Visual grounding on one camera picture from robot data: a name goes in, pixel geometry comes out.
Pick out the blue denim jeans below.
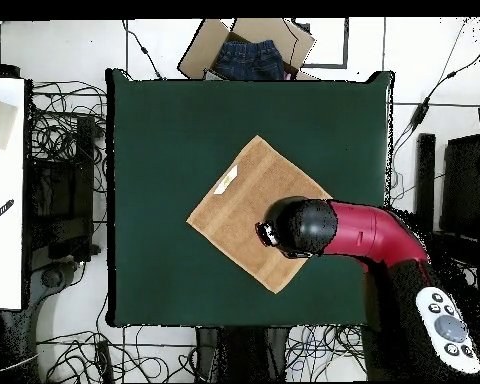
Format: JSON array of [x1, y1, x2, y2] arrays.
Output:
[[213, 39, 287, 81]]

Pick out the black power strip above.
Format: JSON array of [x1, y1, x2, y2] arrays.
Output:
[[94, 339, 114, 383]]

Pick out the black flat panel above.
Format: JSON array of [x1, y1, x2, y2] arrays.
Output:
[[439, 133, 480, 241]]

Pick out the black power adapter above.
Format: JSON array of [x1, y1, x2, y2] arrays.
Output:
[[409, 96, 432, 131]]

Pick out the dark green table cloth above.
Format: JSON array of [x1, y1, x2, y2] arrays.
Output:
[[105, 68, 394, 328]]

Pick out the white desk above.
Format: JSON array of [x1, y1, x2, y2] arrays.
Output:
[[0, 76, 26, 311]]

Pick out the open cardboard box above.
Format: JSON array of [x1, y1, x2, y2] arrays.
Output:
[[177, 17, 316, 81]]

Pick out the black cable with inline connector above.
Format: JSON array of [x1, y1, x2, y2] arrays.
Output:
[[121, 19, 164, 80]]

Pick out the black rectangular post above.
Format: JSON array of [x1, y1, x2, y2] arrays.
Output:
[[414, 132, 437, 233]]

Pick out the black floor cable tangle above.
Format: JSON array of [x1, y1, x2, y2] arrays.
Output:
[[35, 327, 197, 383], [29, 79, 108, 193]]

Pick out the tan terry towel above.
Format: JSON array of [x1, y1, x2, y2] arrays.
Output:
[[186, 134, 333, 295]]

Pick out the black equipment cart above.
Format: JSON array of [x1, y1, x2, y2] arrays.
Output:
[[23, 113, 103, 263]]

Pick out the blue grey floor cables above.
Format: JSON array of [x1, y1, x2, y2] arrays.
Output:
[[285, 324, 367, 381]]

